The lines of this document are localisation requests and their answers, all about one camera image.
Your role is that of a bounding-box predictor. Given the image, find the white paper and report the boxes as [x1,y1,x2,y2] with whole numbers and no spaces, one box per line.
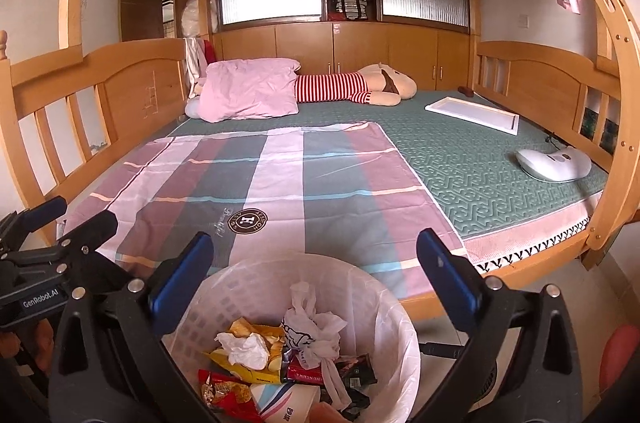
[216,331,272,372]

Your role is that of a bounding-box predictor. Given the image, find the person's left hand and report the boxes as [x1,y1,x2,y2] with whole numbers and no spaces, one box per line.
[0,318,54,375]

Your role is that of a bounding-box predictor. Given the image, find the dark green patterned object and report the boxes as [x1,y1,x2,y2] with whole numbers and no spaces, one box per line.
[580,109,619,154]

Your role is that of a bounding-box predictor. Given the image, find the pink grey plaid sheet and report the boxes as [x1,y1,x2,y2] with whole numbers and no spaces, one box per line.
[62,121,472,305]

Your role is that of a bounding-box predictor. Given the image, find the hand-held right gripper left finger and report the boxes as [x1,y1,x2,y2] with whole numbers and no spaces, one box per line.
[47,230,222,423]

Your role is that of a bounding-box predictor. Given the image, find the green patterned mattress pad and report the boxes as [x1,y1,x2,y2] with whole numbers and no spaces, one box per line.
[165,90,611,240]

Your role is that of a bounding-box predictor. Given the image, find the white massage pillow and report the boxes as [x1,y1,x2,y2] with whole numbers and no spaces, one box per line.
[515,147,592,183]

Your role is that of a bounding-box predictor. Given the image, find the red round stool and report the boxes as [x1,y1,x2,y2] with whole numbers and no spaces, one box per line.
[599,324,640,400]

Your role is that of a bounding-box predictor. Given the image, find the white hanging cloth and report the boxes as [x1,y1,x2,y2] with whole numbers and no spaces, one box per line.
[184,38,201,96]

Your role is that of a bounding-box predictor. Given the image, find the wooden wall cabinet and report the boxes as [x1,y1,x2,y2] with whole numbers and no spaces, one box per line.
[212,20,474,92]

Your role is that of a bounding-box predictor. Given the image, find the white plastic bag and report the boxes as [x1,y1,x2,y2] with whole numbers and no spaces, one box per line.
[281,281,354,410]

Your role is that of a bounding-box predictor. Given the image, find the pink pillow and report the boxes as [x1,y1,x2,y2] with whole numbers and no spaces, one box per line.
[197,58,301,123]

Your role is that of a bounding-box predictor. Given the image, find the red snack bag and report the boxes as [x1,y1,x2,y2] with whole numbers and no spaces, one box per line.
[197,369,264,423]

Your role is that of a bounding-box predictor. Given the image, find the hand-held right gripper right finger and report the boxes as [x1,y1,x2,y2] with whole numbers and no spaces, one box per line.
[417,228,584,423]

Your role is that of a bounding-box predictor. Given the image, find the black cable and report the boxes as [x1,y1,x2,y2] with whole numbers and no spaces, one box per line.
[542,130,569,152]

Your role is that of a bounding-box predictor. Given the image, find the yellow snack bag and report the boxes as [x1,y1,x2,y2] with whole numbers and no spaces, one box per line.
[205,318,289,387]

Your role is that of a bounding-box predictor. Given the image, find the dark green snack bag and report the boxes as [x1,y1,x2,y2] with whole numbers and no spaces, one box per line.
[334,353,379,419]

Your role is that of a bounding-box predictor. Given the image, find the wooden bunk bed frame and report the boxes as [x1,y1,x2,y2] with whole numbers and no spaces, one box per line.
[0,0,640,319]

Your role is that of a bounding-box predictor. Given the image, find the red cigarette pack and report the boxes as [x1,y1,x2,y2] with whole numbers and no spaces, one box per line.
[287,355,337,387]

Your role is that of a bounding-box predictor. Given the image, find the white bagged bedding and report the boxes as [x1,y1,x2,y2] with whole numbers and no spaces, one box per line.
[181,0,221,39]

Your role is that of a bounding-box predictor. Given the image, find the plush doll with striped shirt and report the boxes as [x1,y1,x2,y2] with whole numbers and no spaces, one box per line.
[185,63,419,120]

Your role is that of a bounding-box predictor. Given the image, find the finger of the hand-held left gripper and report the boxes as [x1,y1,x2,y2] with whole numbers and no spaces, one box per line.
[0,197,68,257]
[55,209,121,288]

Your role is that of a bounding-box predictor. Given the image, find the curved wooden bed ladder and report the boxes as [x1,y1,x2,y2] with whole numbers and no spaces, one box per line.
[535,0,640,255]

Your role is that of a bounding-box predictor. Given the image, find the white rectangular tray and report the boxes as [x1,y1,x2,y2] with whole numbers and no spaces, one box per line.
[425,95,521,136]

